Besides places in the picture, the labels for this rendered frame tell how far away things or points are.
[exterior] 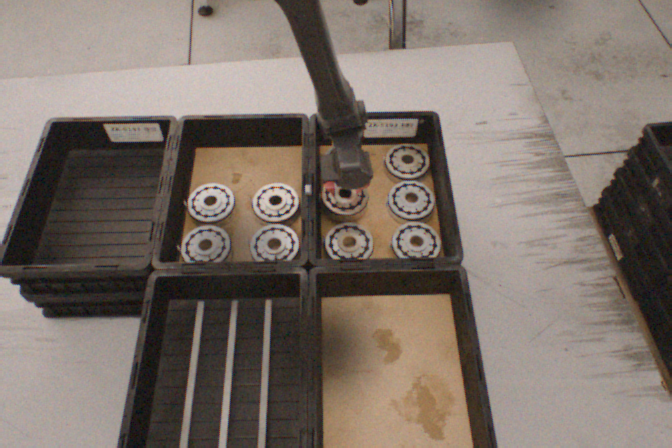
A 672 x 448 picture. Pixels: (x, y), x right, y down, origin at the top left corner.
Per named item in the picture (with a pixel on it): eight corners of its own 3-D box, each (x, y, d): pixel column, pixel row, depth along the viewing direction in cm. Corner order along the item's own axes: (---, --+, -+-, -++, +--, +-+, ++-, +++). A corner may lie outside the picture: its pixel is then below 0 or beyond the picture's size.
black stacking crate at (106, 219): (68, 151, 139) (48, 119, 130) (188, 149, 140) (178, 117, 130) (19, 299, 116) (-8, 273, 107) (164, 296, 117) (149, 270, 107)
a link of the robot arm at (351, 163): (362, 94, 101) (315, 105, 102) (372, 144, 94) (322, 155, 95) (372, 136, 111) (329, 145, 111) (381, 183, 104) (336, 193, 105)
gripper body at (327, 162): (373, 181, 115) (375, 158, 108) (323, 185, 114) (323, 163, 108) (367, 156, 118) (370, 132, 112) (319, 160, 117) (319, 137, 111)
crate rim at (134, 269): (51, 124, 131) (47, 117, 129) (180, 121, 132) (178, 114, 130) (-5, 278, 108) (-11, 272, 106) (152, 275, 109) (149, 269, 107)
